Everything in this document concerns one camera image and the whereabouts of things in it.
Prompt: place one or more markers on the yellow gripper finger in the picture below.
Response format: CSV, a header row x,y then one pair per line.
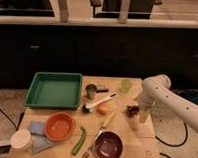
x,y
144,114

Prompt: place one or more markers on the dark red grape bunch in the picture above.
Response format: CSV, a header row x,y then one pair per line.
x,y
132,110

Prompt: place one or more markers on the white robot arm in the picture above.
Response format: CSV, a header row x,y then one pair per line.
x,y
157,89

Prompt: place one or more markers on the dark purple bowl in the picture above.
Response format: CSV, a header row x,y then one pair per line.
x,y
108,145

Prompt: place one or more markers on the orange red bowl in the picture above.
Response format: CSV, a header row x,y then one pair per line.
x,y
59,126

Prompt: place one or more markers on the yellow green cup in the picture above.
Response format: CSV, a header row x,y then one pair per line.
x,y
125,86

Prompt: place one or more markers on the orange fruit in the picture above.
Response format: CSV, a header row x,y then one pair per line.
x,y
103,109

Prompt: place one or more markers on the metal measuring cup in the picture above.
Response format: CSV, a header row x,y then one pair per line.
x,y
92,90

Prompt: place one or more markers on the green pea pod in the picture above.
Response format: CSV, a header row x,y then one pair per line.
x,y
80,142

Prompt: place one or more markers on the green plastic tray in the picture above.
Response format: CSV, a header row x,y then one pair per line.
x,y
54,90

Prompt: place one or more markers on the blue sponge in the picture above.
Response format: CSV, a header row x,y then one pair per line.
x,y
36,127

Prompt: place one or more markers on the blue cloth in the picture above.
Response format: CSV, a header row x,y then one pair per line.
x,y
40,143

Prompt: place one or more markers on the black chair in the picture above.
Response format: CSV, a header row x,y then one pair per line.
x,y
110,8

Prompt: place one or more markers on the white lidded container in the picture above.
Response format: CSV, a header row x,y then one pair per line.
x,y
22,140

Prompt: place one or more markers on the white handled dish brush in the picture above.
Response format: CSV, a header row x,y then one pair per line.
x,y
89,107

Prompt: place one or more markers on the yellow handled fork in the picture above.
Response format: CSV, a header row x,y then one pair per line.
x,y
103,126

